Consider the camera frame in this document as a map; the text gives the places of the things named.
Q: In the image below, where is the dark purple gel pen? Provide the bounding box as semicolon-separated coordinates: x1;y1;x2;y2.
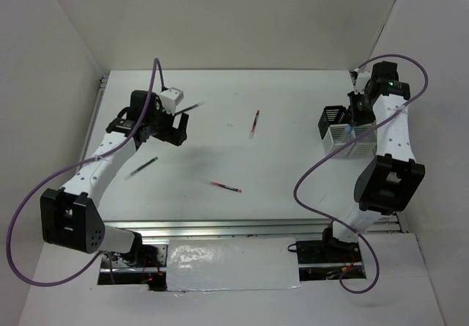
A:
175;102;204;116

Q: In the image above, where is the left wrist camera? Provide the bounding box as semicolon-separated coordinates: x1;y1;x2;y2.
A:
158;88;184;116

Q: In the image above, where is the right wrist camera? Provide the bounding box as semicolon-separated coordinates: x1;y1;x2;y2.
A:
350;70;372;94

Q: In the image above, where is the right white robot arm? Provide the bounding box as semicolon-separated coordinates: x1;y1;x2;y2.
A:
318;62;425;262

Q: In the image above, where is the white mesh organizer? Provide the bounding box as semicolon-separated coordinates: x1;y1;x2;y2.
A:
322;124;377;159

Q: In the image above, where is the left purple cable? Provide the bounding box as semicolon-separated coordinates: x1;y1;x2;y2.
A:
7;57;166;287

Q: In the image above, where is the white foil cover board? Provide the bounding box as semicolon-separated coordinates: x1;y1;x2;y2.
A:
166;237;300;292

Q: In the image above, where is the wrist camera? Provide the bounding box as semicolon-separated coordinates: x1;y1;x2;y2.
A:
350;70;372;94
158;88;184;116

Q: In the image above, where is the purple cable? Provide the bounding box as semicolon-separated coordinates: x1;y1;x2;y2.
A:
7;57;166;287
294;53;429;294

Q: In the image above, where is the red gel pen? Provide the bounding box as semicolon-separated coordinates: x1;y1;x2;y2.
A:
249;109;260;139
209;181;242;193

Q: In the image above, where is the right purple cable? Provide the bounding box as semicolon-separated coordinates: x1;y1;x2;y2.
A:
294;53;429;294

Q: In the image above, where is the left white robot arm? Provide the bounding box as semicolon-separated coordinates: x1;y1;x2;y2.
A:
40;88;189;267

